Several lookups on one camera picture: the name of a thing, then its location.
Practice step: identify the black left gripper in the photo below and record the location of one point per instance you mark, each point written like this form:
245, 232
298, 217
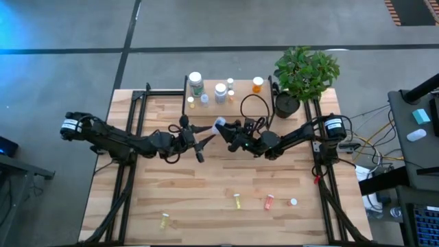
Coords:
185, 139

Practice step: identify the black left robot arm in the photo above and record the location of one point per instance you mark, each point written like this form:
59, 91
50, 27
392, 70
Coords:
120, 142

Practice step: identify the teal box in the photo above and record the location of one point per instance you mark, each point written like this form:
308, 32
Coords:
420, 116

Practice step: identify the black pole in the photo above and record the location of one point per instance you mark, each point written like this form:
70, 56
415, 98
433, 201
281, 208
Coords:
422, 90

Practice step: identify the large green bottle white cap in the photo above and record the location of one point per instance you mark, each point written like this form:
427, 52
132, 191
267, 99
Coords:
197, 88

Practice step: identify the yellow pill vial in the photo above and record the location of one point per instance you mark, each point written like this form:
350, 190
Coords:
164, 221

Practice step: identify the black aluminium table frame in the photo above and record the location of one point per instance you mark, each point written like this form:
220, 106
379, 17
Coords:
164, 92

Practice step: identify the grey metal stand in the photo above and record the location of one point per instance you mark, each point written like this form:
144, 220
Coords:
24, 171

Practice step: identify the wooden shelf black metal legs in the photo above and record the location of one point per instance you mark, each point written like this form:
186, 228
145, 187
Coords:
240, 108

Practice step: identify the black backlit keyboard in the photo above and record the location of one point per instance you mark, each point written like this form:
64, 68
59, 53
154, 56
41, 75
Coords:
427, 226

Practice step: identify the red-orange pill vial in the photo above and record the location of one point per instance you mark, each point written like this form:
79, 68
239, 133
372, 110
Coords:
269, 202

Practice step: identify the wide orange bottle white cap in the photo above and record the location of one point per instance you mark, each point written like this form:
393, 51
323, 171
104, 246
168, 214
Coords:
257, 82

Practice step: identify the small bluish clear vial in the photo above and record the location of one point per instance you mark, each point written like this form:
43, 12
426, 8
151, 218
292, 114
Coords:
204, 98

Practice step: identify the amber-yellow pill vial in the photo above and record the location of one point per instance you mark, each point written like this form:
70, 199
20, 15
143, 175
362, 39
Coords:
191, 100

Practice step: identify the orange-edged dark rug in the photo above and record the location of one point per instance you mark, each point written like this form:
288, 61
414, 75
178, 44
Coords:
411, 12

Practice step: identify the green plant in black pot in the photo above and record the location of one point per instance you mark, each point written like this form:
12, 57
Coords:
305, 73

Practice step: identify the white floor box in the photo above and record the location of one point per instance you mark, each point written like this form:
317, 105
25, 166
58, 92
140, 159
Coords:
361, 172

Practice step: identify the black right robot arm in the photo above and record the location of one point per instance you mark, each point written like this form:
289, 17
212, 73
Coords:
295, 135

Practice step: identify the large white barcode label bottle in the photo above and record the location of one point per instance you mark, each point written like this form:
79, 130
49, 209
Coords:
221, 88

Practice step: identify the yellow-green pill vial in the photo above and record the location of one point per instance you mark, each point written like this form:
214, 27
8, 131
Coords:
236, 201

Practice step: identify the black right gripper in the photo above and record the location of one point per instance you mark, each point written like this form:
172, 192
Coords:
245, 137

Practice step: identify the grey side desk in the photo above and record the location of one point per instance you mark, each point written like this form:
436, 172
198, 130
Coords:
411, 158

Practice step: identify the clear vial pink pills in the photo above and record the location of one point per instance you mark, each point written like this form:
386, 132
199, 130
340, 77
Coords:
218, 123

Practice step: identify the small teal pill vial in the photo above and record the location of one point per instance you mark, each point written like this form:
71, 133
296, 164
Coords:
230, 82

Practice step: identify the white oval mouse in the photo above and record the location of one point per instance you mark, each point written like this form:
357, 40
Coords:
416, 135

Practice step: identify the dark device with blue light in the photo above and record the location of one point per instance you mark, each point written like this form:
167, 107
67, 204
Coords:
7, 147

